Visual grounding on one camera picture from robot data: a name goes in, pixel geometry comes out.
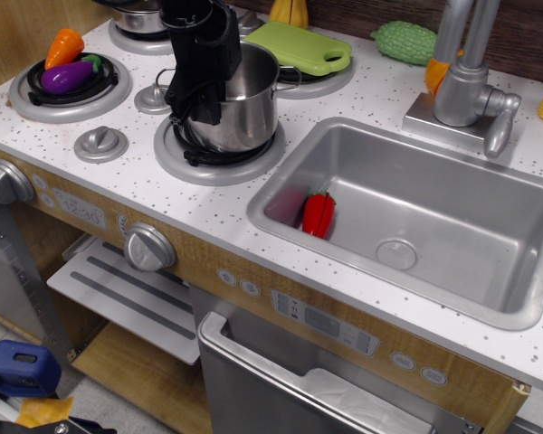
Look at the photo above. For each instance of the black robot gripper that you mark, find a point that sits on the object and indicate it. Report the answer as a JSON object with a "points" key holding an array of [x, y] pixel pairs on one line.
{"points": [[205, 39]]}

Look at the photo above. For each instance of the tall stainless steel pot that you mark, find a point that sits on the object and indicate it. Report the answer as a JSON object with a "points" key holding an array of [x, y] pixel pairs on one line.
{"points": [[249, 114]]}

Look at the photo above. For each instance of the silver stove knob middle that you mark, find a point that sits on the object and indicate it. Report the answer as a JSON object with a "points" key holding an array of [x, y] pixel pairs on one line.
{"points": [[151, 100]]}

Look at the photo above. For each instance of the silver stove knob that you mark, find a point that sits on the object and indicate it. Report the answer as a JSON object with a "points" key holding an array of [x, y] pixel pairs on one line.
{"points": [[248, 23], [151, 100], [100, 145]]}

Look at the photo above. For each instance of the silver stove knob back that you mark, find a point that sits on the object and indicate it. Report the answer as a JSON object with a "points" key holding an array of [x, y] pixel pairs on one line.
{"points": [[248, 23]]}

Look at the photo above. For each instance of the silver stove knob front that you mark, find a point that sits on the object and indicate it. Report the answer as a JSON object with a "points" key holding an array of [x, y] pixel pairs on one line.
{"points": [[100, 145]]}

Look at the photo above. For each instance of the front right black burner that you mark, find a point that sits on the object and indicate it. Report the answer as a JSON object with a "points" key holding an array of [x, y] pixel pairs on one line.
{"points": [[170, 156]]}

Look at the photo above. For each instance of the black burner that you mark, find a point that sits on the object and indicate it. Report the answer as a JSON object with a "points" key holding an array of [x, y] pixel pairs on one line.
{"points": [[88, 87], [170, 156]]}

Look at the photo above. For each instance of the front left black burner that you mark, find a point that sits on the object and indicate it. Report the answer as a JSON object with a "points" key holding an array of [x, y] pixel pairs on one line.
{"points": [[88, 87]]}

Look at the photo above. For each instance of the green toy cutting board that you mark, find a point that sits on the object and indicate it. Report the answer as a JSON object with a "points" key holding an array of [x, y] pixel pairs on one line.
{"points": [[312, 53]]}

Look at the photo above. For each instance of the small steel pan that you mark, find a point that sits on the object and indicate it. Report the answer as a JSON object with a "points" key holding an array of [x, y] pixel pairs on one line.
{"points": [[139, 17]]}

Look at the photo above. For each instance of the yellow toy banana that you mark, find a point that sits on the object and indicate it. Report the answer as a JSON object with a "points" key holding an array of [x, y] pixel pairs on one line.
{"points": [[292, 12]]}

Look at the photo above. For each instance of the purple toy eggplant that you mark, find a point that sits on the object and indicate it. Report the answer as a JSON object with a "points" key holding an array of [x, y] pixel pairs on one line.
{"points": [[69, 77]]}

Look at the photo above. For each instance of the red toy pepper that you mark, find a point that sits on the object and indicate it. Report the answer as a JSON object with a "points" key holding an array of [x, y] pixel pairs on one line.
{"points": [[319, 211]]}

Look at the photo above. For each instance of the right oven dial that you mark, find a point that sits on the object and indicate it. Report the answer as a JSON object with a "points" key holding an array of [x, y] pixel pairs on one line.
{"points": [[146, 249]]}

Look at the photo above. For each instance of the oven dial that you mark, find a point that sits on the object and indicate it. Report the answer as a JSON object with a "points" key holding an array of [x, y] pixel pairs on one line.
{"points": [[146, 249], [14, 185]]}

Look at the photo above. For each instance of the orange toy carrot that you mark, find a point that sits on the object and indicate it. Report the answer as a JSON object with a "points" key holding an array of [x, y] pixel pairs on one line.
{"points": [[65, 47]]}

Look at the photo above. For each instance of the green toy bitter gourd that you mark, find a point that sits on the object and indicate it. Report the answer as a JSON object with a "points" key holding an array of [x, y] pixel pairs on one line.
{"points": [[405, 42]]}

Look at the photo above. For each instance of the white oven rack shelf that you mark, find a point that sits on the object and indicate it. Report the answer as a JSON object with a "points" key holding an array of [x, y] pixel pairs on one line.
{"points": [[154, 306]]}

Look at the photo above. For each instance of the left oven dial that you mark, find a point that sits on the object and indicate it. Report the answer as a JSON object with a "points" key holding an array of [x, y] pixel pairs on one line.
{"points": [[14, 185]]}

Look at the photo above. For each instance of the orange toy behind faucet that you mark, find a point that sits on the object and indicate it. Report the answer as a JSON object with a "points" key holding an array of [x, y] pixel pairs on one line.
{"points": [[434, 74]]}

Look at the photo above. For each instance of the silver toy faucet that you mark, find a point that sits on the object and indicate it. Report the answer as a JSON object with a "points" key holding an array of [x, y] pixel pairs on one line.
{"points": [[466, 111]]}

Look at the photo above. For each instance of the silver dishwasher door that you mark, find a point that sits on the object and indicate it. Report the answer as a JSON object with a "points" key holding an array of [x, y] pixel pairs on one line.
{"points": [[248, 392]]}

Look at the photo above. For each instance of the open oven door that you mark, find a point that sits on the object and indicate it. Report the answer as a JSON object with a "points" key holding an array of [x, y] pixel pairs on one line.
{"points": [[27, 312]]}

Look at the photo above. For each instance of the silver sink basin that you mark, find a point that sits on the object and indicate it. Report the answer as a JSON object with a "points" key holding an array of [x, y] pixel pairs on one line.
{"points": [[462, 232]]}

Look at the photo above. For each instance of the blue clamp tool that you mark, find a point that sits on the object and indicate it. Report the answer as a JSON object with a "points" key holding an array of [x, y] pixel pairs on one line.
{"points": [[28, 370]]}

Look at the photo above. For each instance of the yellow tape piece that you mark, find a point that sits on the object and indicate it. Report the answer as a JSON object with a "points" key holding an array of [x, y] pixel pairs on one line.
{"points": [[35, 412]]}

